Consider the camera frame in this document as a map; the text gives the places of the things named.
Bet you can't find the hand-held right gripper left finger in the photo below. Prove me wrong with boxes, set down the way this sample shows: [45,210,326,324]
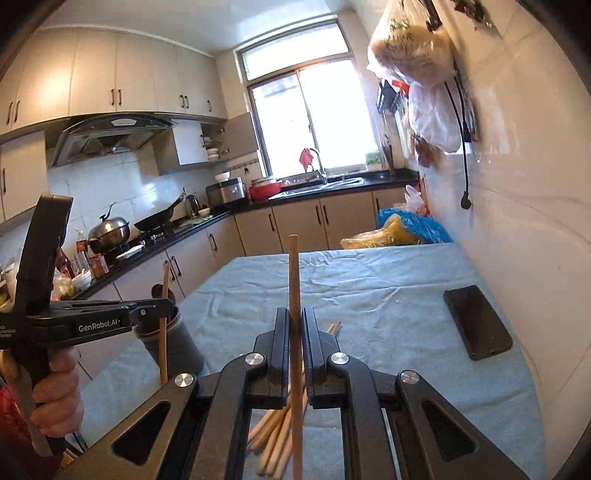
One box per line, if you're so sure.
[60,307,292,480]

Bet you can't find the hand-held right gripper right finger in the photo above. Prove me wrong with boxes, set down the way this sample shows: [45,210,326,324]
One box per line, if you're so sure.
[302,307,530,480]

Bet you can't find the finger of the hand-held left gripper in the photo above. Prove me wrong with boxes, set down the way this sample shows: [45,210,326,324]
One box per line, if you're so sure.
[122,297,174,333]

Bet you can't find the long wooden chopstick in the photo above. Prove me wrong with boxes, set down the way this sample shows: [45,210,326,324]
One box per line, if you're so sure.
[159,262,171,385]
[288,234,304,480]

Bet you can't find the dark grey chopstick holder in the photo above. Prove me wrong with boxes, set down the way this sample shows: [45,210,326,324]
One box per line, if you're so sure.
[137,285,205,380]

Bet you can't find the bundle of wooden chopsticks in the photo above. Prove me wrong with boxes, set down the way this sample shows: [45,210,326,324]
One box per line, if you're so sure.
[247,322,342,478]

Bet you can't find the person's left hand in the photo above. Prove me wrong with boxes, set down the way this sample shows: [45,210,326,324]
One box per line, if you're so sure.
[28,345,84,439]

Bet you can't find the dark sauce bottle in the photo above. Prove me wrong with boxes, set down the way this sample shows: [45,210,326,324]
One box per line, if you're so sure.
[56,248,75,278]

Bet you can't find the gas stove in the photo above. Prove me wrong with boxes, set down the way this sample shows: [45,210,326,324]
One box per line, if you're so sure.
[111,228,182,253]

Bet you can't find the yellow capped oil bottle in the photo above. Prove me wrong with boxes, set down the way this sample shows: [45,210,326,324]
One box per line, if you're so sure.
[75,229,90,269]

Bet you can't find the light blue tablecloth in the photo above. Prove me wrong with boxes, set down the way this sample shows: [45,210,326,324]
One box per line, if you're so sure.
[76,241,549,480]

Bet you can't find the steel lidded pot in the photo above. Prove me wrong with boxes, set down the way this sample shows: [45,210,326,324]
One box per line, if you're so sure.
[88,203,131,254]

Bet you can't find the black wok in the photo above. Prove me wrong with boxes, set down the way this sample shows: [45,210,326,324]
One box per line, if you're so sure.
[134,193,185,233]

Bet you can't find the beige base cabinets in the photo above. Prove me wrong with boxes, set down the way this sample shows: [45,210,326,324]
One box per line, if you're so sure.
[69,189,409,384]

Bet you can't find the silver rice cooker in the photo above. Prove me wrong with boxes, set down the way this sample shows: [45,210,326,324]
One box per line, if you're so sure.
[205,176,247,209]

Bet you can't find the yellow plastic bag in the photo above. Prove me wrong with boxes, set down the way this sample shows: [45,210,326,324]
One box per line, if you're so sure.
[341,215,424,250]

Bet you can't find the black kitchen countertop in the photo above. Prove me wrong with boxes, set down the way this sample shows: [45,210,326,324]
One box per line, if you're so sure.
[69,168,419,301]

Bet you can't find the red basin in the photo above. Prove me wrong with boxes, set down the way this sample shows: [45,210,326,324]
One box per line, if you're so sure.
[248,179,283,202]

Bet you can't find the open shelf cabinet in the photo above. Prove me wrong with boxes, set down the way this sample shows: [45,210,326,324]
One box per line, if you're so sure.
[154,112,259,176]

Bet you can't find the black smartphone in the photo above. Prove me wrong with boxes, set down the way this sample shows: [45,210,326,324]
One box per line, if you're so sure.
[443,284,514,361]

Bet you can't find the steel kitchen sink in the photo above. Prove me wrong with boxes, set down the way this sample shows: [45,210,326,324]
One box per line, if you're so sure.
[281,176,366,195]

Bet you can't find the blue plastic bag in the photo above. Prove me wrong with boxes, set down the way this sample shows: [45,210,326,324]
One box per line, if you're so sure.
[378,208,454,245]

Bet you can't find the steel range hood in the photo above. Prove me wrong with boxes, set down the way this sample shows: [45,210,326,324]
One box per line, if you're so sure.
[48,114,178,168]

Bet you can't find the small white plastic bag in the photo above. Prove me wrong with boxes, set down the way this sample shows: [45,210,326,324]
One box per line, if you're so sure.
[404,184,428,216]

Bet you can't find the chrome sink faucet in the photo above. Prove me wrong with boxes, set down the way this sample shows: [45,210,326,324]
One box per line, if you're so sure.
[307,148,329,186]

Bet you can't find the dark chopsticks cluster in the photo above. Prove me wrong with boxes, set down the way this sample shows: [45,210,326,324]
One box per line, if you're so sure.
[380,141,396,179]

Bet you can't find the hanging brown bag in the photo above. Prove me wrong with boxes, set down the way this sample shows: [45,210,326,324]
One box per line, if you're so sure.
[413,134,437,168]

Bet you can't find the kitchen window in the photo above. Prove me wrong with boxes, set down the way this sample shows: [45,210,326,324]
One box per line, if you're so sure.
[233,18,385,185]

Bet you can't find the hanging white plastic bag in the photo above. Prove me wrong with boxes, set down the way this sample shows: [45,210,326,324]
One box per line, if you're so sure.
[406,80,465,155]

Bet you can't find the hanging clear food bag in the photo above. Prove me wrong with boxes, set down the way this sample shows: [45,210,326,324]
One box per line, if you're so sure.
[367,0,458,88]

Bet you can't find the white wall cabinets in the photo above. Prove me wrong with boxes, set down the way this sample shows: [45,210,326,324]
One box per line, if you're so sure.
[0,28,229,222]

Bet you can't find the black cable with plug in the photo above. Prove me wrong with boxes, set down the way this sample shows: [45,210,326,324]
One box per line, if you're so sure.
[442,60,474,211]

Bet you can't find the black wall rack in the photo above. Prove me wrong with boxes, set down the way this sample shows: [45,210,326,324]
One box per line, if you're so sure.
[376,80,410,116]

